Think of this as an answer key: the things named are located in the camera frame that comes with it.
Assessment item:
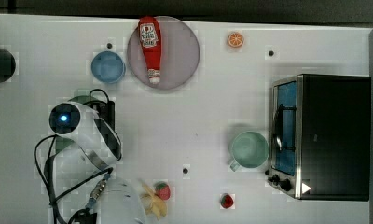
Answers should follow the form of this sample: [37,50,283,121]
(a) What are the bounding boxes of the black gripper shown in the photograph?
[88,100,115,133]

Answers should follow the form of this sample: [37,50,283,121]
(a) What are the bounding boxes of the green oval strainer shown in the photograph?
[55,95,106,153]

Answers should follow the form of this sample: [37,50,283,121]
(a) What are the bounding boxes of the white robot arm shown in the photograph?
[47,101,146,224]

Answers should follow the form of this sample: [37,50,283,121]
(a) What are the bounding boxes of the blue small bowl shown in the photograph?
[90,51,126,83]

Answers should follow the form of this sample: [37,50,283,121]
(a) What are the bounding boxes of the red ketchup bottle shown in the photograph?
[138,16,162,85]

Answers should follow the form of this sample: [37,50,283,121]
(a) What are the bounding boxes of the grey round plate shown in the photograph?
[127,16,200,91]

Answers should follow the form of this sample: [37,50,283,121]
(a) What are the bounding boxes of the toy strawberry beside banana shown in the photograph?
[155,182,171,201]

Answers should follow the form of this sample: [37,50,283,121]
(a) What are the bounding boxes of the peeled toy banana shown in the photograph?
[140,183,168,220]

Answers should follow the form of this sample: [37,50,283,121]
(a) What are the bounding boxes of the black cylindrical cup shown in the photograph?
[0,49,16,83]

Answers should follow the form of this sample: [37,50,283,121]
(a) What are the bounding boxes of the toy orange slice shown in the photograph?
[228,32,244,48]

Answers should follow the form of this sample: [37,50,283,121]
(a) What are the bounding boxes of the green mug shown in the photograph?
[228,131,269,172]

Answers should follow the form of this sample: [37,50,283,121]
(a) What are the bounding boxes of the lone toy strawberry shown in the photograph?
[220,193,234,209]

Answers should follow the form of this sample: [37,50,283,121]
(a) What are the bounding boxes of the black toaster oven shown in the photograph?
[265,74,371,202]

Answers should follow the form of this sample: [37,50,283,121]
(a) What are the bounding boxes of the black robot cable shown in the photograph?
[33,89,114,224]

